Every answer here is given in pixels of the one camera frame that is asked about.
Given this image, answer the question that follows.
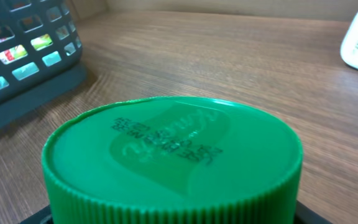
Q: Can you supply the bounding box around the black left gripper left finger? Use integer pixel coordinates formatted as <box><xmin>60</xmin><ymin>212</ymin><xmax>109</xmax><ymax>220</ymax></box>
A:
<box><xmin>19</xmin><ymin>205</ymin><xmax>53</xmax><ymax>224</ymax></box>

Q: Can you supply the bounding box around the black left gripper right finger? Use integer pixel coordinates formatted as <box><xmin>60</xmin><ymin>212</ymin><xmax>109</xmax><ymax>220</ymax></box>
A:
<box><xmin>293</xmin><ymin>201</ymin><xmax>332</xmax><ymax>224</ymax></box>

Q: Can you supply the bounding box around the green lid jar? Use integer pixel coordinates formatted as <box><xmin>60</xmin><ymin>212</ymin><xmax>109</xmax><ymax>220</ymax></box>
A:
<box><xmin>42</xmin><ymin>96</ymin><xmax>303</xmax><ymax>223</ymax></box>

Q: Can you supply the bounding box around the grey plastic basket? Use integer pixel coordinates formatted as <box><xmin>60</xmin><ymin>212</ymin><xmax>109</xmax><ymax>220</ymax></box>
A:
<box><xmin>0</xmin><ymin>0</ymin><xmax>86</xmax><ymax>128</ymax></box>

